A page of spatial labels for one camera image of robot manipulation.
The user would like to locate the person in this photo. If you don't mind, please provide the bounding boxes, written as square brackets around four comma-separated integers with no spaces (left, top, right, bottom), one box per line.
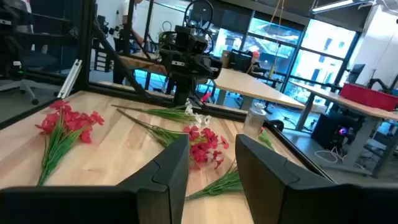
[112,0,147,85]
[248,49,265,74]

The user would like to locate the red plastic bin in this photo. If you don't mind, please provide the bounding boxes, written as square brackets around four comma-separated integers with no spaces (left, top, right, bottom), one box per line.
[339,83,398,112]

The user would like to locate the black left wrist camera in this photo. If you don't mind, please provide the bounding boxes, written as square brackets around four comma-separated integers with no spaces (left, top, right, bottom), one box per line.
[182,26,208,54]

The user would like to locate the light wood desk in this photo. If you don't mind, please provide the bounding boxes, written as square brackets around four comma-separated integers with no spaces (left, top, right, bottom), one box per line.
[214,68,307,131]
[118,52,169,91]
[289,80,398,178]

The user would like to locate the grey office chair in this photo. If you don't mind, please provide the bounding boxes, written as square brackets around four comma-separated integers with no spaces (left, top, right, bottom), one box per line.
[0,30,60,106]

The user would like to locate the red artificial flower bunch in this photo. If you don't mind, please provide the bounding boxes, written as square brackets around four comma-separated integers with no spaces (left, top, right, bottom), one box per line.
[35,100,105,187]
[116,108,230,171]

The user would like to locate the black table corner clamp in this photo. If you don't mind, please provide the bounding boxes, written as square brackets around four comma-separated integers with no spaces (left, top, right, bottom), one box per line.
[267,119,285,133]

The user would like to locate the black chair back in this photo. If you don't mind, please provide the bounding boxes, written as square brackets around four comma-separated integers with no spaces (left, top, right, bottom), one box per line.
[229,49,253,73]

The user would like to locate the white floor cable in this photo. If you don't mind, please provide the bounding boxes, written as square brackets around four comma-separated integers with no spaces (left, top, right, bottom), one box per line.
[314,146,346,165]

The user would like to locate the black monitor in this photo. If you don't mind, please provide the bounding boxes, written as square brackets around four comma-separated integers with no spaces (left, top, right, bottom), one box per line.
[345,63,366,85]

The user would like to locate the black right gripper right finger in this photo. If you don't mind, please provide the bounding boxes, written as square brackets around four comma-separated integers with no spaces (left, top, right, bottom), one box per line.
[235,134,398,224]

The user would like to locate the ceiling light strip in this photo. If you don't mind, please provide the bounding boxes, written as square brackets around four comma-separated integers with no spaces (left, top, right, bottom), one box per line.
[312,0,355,13]

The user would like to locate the black left camera cable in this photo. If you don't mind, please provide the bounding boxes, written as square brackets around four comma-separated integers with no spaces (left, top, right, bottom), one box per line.
[182,0,216,55]

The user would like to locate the white aluminium bar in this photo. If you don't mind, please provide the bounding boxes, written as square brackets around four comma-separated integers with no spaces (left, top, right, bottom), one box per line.
[57,58,83,100]

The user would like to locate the ribbed clear glass vase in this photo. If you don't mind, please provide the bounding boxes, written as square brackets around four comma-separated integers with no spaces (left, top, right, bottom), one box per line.
[242,102,267,139]

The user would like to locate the green flower stems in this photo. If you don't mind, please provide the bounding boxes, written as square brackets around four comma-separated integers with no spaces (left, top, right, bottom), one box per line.
[257,126,277,152]

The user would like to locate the black computer tower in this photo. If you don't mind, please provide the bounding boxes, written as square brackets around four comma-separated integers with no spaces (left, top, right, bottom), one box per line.
[310,113,352,152]

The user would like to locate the white artificial flower bunch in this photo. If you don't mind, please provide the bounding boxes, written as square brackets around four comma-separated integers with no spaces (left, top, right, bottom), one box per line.
[111,98,212,128]

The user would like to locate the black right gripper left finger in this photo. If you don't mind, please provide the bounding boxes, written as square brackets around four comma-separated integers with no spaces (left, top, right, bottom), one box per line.
[0,134,190,224]

